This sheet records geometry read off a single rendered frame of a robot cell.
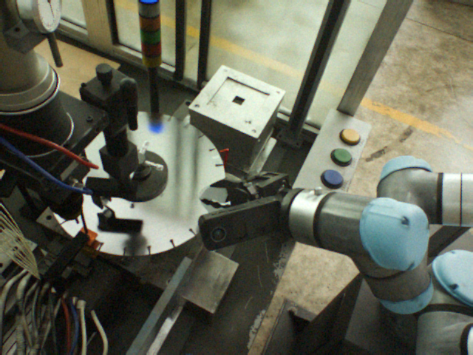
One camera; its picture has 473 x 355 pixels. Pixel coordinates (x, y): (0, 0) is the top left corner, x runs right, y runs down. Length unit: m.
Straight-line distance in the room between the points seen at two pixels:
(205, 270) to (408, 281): 0.43
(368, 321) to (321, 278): 0.86
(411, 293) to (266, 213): 0.20
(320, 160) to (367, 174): 1.25
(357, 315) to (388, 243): 0.52
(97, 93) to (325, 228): 0.31
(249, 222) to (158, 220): 0.24
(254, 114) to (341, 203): 0.53
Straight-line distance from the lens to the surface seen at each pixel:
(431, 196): 0.62
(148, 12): 0.89
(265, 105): 1.01
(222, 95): 1.02
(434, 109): 2.71
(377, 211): 0.48
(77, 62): 1.34
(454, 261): 0.84
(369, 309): 0.98
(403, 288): 0.56
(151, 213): 0.75
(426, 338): 0.81
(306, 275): 1.80
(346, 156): 0.96
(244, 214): 0.54
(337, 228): 0.49
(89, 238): 0.72
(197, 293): 0.83
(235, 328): 0.89
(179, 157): 0.82
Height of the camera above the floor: 1.60
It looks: 55 degrees down
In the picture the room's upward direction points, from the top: 11 degrees clockwise
